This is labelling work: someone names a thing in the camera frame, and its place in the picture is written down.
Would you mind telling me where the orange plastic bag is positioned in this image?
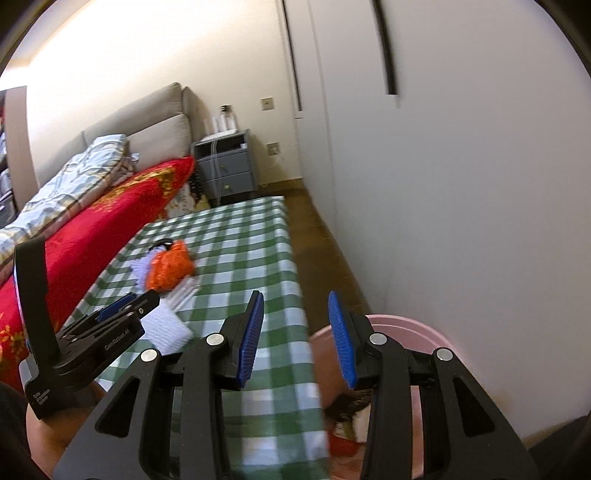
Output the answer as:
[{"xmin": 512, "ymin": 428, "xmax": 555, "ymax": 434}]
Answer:
[{"xmin": 145, "ymin": 240, "xmax": 195, "ymax": 293}]

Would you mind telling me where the black elastic band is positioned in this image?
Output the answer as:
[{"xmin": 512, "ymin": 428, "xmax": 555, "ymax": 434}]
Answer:
[{"xmin": 148, "ymin": 238, "xmax": 174, "ymax": 253}]

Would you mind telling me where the pink plastic trash bin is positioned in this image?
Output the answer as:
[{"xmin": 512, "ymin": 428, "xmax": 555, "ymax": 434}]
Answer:
[{"xmin": 310, "ymin": 314, "xmax": 454, "ymax": 479}]

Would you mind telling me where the person left hand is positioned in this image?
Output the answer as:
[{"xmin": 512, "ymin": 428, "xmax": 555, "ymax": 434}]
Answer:
[{"xmin": 26, "ymin": 382, "xmax": 106, "ymax": 479}]

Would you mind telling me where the white striped paper piece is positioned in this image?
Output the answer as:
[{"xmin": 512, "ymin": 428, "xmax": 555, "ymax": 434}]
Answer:
[{"xmin": 162, "ymin": 276, "xmax": 201, "ymax": 311}]

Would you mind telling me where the white crumpled tissue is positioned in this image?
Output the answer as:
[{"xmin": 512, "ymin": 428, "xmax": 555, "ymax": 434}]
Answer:
[{"xmin": 141, "ymin": 303, "xmax": 192, "ymax": 355}]

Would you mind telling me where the red floral bed blanket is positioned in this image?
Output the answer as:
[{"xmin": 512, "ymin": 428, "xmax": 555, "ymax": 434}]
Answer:
[{"xmin": 0, "ymin": 155, "xmax": 198, "ymax": 393}]

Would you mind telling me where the green white checkered tablecloth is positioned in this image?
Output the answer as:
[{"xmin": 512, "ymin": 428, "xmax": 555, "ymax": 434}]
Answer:
[{"xmin": 64, "ymin": 195, "xmax": 332, "ymax": 480}]

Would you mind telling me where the lavender paper scrap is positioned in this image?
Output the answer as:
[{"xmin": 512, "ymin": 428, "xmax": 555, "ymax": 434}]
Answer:
[{"xmin": 130, "ymin": 249, "xmax": 162, "ymax": 293}]

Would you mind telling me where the grey bedside cabinet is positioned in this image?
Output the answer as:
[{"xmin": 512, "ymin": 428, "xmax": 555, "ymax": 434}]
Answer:
[{"xmin": 190, "ymin": 129, "xmax": 259, "ymax": 205}]

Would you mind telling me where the blue plaid folded quilt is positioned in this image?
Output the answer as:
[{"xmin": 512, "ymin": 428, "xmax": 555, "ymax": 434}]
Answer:
[{"xmin": 1, "ymin": 134, "xmax": 139, "ymax": 282}]

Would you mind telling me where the beige upholstered headboard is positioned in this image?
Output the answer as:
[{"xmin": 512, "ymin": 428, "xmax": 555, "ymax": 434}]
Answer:
[{"xmin": 35, "ymin": 82, "xmax": 204, "ymax": 186}]

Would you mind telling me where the wall power socket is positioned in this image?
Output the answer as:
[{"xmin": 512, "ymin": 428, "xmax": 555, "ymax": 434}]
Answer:
[{"xmin": 266, "ymin": 142, "xmax": 280, "ymax": 156}]

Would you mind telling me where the wall light switch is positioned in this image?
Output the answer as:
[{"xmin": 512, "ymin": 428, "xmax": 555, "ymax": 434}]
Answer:
[{"xmin": 260, "ymin": 97, "xmax": 274, "ymax": 111}]

